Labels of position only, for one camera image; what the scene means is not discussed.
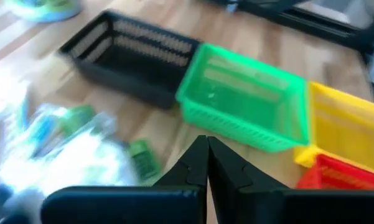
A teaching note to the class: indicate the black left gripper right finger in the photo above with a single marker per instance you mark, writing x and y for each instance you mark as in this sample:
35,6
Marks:
298,208

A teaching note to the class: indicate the yellow slotted plastic basket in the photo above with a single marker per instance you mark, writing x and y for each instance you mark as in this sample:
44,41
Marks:
345,130

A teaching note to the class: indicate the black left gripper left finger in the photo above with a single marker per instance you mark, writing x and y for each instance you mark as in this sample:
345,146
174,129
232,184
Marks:
127,205

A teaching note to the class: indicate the red slotted plastic basket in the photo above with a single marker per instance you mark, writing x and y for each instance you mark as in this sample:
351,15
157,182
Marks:
345,179

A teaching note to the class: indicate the green white wipes canister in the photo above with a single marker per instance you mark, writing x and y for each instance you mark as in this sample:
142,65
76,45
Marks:
43,12

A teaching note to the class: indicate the blue toothbrush in clear wrapper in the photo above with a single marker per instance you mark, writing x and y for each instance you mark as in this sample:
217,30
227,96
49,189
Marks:
43,133

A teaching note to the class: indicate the green slotted plastic basket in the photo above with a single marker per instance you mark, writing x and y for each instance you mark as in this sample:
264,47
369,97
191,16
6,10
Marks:
236,130

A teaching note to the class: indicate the black slotted plastic basket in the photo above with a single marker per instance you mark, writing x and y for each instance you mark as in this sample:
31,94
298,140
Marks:
127,84

